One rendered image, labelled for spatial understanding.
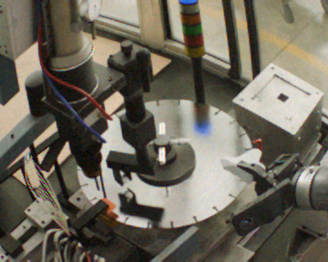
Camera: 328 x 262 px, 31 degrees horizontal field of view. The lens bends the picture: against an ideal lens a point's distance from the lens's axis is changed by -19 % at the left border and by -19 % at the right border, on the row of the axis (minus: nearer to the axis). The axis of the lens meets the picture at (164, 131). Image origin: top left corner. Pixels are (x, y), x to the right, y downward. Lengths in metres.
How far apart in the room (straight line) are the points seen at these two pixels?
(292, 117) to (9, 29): 0.77
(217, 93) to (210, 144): 0.43
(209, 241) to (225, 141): 0.20
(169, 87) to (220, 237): 0.59
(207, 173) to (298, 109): 0.31
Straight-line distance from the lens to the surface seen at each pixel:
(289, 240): 1.40
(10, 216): 1.43
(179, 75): 1.79
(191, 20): 1.42
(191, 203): 1.22
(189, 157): 1.28
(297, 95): 1.51
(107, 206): 1.20
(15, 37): 0.93
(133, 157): 1.20
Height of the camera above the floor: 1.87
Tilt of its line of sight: 43 degrees down
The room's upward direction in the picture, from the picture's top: 7 degrees counter-clockwise
